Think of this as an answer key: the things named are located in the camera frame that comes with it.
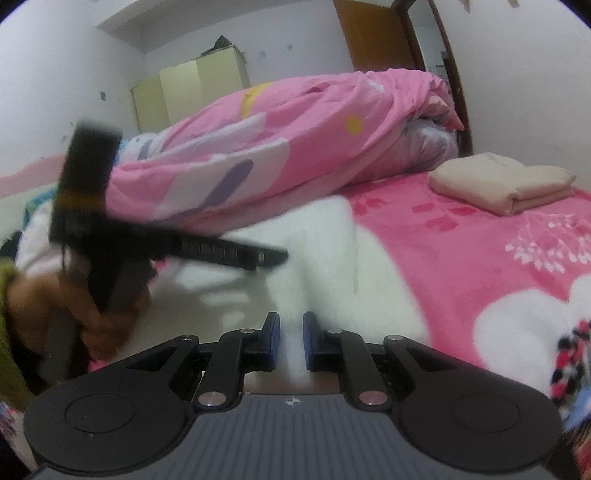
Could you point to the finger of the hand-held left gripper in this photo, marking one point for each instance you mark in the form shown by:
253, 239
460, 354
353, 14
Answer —
268, 256

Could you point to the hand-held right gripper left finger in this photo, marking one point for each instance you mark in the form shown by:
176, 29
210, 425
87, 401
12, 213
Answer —
273, 341

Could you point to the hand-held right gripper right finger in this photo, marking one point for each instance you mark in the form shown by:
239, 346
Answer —
309, 341

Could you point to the white fluffy garment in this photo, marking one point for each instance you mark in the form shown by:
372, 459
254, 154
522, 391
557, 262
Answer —
332, 277

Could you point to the person's left forearm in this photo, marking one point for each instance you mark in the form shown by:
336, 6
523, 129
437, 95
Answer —
9, 332

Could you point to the person's left hand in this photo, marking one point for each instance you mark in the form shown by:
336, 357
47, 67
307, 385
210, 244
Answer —
51, 295

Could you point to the pink printed duvet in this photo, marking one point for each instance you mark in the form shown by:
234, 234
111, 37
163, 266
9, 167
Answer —
300, 124

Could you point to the yellow-green wardrobe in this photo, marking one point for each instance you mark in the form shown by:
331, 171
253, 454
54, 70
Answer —
194, 87

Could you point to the pink floral blanket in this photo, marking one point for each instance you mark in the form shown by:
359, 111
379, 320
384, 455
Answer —
438, 258

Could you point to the dark item on wardrobe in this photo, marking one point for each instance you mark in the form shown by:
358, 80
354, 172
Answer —
217, 46

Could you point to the folded cream cloth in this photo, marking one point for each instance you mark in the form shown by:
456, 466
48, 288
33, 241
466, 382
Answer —
498, 184

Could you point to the wooden door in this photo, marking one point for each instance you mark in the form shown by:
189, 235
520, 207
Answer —
374, 32

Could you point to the dark door frame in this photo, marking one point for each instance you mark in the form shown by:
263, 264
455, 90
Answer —
455, 83

